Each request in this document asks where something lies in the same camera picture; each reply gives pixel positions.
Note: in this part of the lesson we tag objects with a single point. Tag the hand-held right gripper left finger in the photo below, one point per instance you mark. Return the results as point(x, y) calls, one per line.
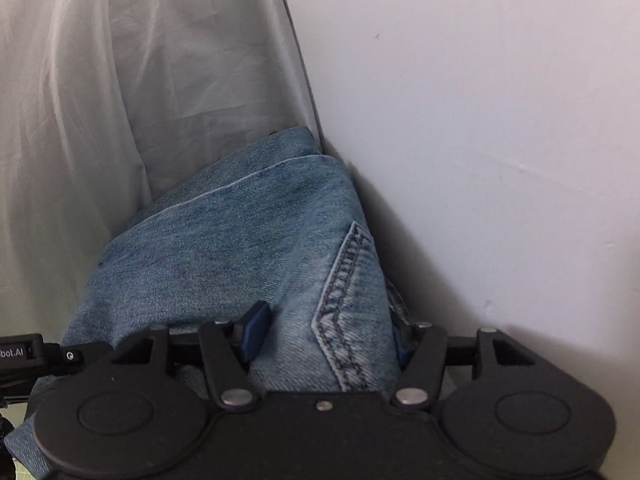
point(254, 332)

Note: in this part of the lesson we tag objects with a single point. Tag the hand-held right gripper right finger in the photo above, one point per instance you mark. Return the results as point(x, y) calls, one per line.
point(404, 347)

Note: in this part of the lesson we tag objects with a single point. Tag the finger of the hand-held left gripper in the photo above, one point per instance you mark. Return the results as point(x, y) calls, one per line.
point(75, 357)

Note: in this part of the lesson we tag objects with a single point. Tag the blue denim jeans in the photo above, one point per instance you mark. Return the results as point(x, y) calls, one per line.
point(225, 240)

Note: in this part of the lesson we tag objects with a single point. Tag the white foam board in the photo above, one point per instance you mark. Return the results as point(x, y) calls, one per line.
point(475, 135)

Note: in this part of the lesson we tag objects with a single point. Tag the white printed sheet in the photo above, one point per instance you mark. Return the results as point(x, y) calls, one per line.
point(100, 110)

